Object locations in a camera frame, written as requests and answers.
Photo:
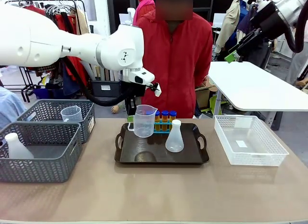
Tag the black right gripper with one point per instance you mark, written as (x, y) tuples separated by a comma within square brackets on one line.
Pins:
[(269, 21)]

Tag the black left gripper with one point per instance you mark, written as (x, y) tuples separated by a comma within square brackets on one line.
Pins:
[(132, 91)]

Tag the clear plastic measuring beaker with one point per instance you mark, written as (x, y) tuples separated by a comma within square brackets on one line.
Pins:
[(144, 122), (71, 114)]

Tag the orange tube blue cap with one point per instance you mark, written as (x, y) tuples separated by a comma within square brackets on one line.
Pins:
[(172, 116), (157, 119), (165, 119)]

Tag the white plastic conical flask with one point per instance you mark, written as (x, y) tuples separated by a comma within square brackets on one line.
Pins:
[(174, 142), (16, 149)]

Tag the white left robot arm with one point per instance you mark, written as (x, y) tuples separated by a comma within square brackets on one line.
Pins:
[(36, 41)]

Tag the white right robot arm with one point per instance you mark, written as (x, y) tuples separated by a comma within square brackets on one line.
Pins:
[(288, 4)]

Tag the pale hand behind table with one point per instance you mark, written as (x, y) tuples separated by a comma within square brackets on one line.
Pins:
[(115, 109)]

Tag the person's left hand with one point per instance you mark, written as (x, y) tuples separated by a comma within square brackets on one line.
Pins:
[(206, 80)]

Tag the grey storage bin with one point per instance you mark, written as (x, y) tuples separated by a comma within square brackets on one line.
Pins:
[(115, 92)]

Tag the blue test tube rack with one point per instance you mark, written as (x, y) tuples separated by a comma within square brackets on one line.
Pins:
[(160, 131)]

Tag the white side table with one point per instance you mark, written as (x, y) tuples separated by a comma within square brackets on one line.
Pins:
[(252, 84)]

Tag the short white paper roll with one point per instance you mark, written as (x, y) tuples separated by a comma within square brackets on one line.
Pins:
[(112, 75)]

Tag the grey basket holding beakers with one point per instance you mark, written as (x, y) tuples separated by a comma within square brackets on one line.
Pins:
[(85, 113)]

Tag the brown paper roll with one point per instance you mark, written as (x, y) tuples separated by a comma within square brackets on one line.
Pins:
[(106, 75)]

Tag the grey paper roll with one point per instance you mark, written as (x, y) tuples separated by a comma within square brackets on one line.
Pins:
[(89, 73)]

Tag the person in grey clothes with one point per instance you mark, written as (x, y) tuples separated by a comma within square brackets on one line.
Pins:
[(298, 65)]

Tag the person's red jacket torso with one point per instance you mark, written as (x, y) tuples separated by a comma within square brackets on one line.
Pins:
[(183, 65)]

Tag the cardboard box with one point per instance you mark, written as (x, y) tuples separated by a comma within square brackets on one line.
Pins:
[(203, 96)]

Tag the hanging blue denim garment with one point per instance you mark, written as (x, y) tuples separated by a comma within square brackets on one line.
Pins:
[(69, 84)]

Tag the hanging red dress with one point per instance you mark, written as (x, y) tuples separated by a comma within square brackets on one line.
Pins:
[(77, 72)]

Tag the dark brown serving tray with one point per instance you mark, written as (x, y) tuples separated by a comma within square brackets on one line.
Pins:
[(192, 153)]

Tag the large white basket label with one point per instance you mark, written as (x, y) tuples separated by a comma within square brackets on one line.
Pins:
[(243, 122)]

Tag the person's blurred head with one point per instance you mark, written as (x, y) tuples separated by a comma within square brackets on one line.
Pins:
[(173, 7)]

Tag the small white sticker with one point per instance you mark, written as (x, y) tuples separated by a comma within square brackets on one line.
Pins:
[(241, 144)]

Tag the hanging beige garment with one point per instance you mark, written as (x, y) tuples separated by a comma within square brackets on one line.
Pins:
[(83, 24)]

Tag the background white robot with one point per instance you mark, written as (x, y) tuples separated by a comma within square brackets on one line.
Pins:
[(131, 12)]

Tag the person in pink hood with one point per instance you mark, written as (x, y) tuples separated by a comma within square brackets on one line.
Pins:
[(144, 4)]

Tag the grey basket holding flasks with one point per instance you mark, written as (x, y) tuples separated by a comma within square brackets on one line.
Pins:
[(36, 171)]

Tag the white perforated plastic basket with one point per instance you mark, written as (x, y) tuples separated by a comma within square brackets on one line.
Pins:
[(264, 159)]

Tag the hanging black scarf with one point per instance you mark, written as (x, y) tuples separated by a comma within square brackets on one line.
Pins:
[(65, 21)]

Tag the person in light blue shirt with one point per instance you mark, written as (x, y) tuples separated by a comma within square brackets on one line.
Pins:
[(9, 106)]

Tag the black clothes rack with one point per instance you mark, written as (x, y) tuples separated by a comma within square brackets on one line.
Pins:
[(48, 0)]

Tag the hanging red jacket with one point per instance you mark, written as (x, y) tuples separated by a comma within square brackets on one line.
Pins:
[(36, 9)]

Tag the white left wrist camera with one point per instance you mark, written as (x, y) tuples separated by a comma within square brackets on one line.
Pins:
[(139, 77)]

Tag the lime green frame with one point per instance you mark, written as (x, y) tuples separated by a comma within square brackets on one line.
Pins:
[(209, 104)]

